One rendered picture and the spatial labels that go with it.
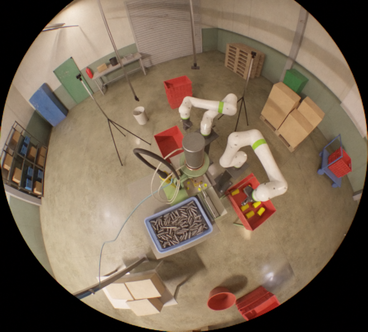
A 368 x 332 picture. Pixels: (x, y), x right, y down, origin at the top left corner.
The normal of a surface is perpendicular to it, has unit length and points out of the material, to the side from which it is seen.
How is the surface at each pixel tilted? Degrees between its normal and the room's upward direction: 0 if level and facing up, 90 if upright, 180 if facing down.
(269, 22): 90
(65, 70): 90
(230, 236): 0
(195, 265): 0
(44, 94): 90
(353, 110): 90
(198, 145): 0
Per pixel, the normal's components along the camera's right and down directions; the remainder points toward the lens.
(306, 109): -0.86, 0.48
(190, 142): -0.09, -0.48
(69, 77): 0.44, 0.76
